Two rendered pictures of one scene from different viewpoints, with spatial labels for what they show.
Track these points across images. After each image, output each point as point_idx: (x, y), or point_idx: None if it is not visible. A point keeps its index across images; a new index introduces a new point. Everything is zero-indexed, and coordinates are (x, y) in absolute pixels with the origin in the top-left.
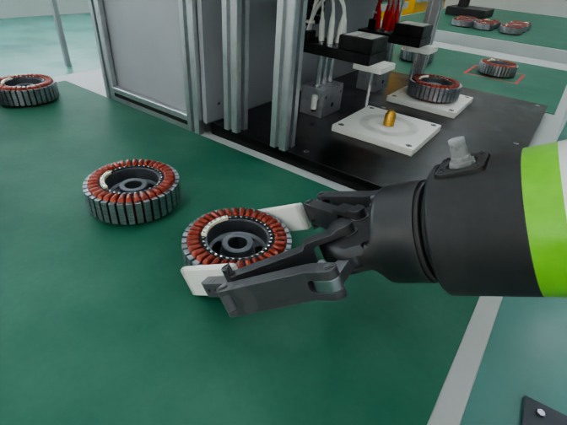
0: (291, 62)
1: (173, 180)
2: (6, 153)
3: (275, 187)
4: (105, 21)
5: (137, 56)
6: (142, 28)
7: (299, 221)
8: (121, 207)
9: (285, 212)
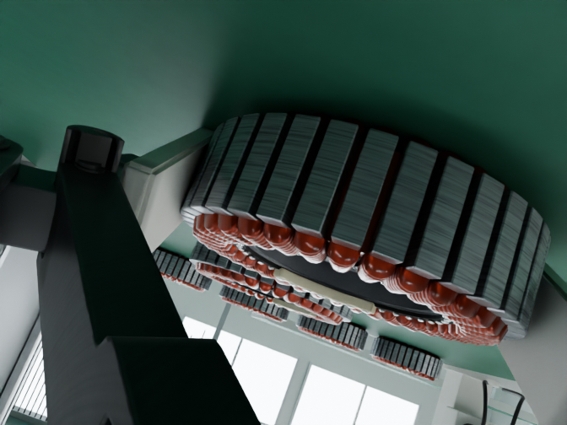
0: None
1: (229, 274)
2: None
3: (8, 88)
4: (37, 323)
5: (31, 282)
6: (1, 328)
7: (153, 207)
8: (345, 309)
9: (157, 238)
